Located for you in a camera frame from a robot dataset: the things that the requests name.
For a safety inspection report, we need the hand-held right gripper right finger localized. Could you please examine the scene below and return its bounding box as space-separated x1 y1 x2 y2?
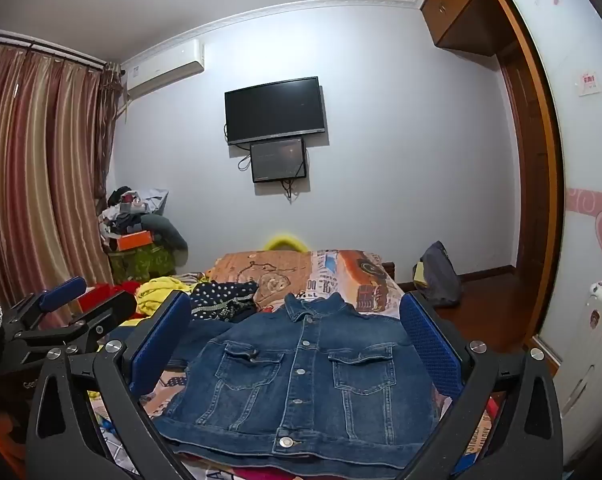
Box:
396 290 564 480

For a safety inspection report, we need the printed bed sheet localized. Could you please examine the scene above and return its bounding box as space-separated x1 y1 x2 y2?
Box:
88 249 507 480

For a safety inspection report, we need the navy patterned garment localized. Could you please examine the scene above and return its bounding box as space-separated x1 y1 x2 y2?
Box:
188 280 262 323

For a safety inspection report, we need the white wardrobe door with hearts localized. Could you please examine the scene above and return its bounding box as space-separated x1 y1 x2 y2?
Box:
496 0 602 466

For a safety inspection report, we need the curtain rail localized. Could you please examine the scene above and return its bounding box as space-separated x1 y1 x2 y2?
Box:
0 27 106 67

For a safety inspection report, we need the pink wall sticker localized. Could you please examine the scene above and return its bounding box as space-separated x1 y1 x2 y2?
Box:
576 71 602 96

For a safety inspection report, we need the blue denim jacket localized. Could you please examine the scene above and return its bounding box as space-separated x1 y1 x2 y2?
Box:
153 292 454 471

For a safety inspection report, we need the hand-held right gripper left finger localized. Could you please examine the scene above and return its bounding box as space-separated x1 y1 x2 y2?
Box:
26 290 197 480

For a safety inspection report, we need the small black monitor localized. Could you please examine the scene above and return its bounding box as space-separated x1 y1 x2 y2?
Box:
250 137 308 183

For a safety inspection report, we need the orange box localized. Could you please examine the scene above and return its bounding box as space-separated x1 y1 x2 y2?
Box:
117 231 154 251

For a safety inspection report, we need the dark grey bag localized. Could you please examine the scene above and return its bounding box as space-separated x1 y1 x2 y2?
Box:
413 241 463 309

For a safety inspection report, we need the yellow garment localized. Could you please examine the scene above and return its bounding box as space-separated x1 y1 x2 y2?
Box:
136 276 192 317

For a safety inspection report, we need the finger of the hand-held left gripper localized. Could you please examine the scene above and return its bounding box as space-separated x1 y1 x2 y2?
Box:
66 291 138 348
3 276 88 326

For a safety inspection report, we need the white air conditioner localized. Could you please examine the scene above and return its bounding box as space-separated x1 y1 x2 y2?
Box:
123 39 206 98

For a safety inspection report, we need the yellow round object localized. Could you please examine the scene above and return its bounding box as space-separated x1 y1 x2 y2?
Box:
265 232 309 252

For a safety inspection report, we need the white appliance with stickers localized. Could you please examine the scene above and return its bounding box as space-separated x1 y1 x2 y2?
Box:
554 275 602 461

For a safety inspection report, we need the striped brown curtain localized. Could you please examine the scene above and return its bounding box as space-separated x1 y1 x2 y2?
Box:
0 30 126 321

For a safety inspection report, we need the black wall television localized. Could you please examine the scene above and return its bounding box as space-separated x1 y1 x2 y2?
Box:
224 76 327 146

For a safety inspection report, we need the wooden overhead cabinet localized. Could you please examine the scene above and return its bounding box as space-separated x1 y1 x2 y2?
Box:
420 0 512 58

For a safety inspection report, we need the red garment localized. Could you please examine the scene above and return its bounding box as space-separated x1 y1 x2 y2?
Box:
78 281 154 318

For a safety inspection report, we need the brown wooden door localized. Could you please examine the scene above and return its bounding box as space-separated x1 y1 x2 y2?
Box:
496 45 564 356

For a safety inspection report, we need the green patterned cloth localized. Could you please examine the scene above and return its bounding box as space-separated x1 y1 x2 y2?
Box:
108 245 177 283

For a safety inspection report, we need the pile of clothes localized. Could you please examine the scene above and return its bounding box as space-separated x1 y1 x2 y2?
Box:
98 186 188 261

